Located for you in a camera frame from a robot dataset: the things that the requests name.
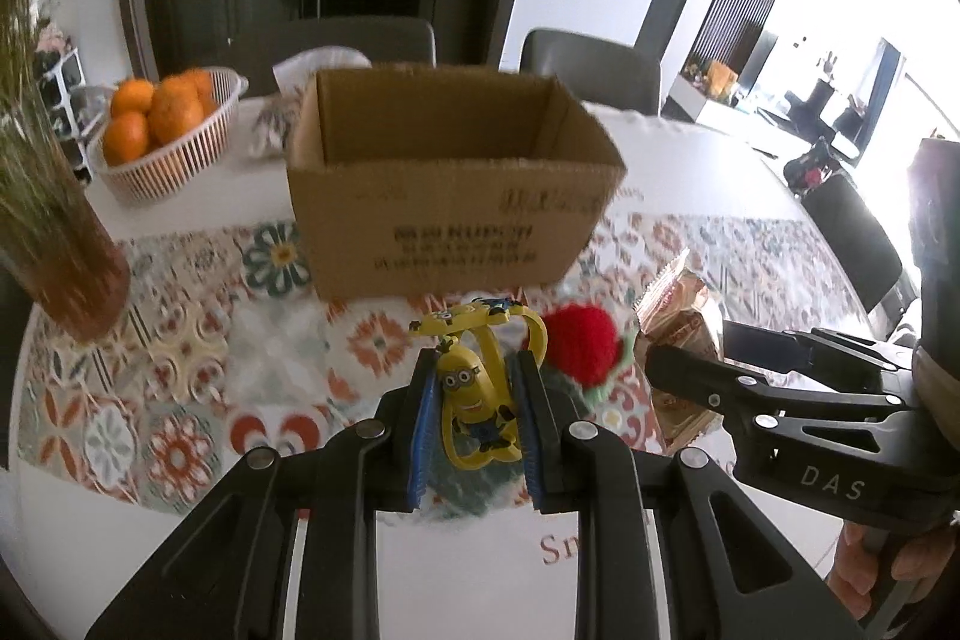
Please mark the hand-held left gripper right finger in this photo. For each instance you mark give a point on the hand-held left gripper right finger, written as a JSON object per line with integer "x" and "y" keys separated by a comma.
{"x": 534, "y": 437}

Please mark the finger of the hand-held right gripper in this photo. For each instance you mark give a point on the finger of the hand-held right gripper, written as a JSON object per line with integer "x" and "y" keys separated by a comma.
{"x": 705, "y": 379}
{"x": 757, "y": 344}

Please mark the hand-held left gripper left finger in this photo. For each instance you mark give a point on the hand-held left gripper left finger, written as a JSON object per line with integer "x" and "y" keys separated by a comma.
{"x": 424, "y": 430}

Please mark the yellow cartoon figure toy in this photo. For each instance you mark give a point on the yellow cartoon figure toy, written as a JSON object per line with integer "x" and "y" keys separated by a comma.
{"x": 469, "y": 385}

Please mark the copper foil snack packet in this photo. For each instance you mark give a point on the copper foil snack packet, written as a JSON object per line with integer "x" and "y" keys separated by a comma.
{"x": 679, "y": 317}

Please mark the brown cardboard box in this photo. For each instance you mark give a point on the brown cardboard box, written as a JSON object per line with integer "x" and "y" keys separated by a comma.
{"x": 442, "y": 212}

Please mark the person's right hand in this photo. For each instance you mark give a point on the person's right hand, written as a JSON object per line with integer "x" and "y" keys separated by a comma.
{"x": 851, "y": 572}

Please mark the dark grey dining chair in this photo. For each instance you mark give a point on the dark grey dining chair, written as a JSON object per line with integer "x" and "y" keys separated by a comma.
{"x": 330, "y": 48}
{"x": 592, "y": 70}
{"x": 855, "y": 235}

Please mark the red knitted strawberry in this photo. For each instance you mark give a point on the red knitted strawberry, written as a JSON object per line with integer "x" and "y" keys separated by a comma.
{"x": 581, "y": 347}

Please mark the black and red bag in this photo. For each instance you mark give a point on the black and red bag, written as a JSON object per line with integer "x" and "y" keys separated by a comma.
{"x": 808, "y": 164}

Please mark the white low cabinet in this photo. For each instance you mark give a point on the white low cabinet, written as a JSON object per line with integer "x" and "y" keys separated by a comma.
{"x": 720, "y": 119}

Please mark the patterned tablecloth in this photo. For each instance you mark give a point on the patterned tablecloth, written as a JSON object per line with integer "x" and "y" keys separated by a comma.
{"x": 187, "y": 347}

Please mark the television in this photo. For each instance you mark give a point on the television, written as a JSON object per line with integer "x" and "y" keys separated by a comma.
{"x": 759, "y": 63}

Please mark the orange paper bag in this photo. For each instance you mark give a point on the orange paper bag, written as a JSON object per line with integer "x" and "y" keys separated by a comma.
{"x": 721, "y": 79}

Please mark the white plastic fruit basket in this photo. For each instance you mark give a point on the white plastic fruit basket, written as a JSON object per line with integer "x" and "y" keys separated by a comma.
{"x": 187, "y": 153}

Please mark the white plastic bag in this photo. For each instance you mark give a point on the white plastic bag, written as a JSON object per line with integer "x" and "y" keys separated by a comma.
{"x": 322, "y": 66}

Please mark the orange fruit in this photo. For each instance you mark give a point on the orange fruit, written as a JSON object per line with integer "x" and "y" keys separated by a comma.
{"x": 133, "y": 95}
{"x": 125, "y": 138}
{"x": 199, "y": 83}
{"x": 174, "y": 115}

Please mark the white shoe rack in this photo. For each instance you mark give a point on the white shoe rack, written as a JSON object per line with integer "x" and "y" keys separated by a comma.
{"x": 67, "y": 93}

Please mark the glass vase with dried flowers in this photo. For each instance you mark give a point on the glass vase with dried flowers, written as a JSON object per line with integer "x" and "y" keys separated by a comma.
{"x": 26, "y": 108}

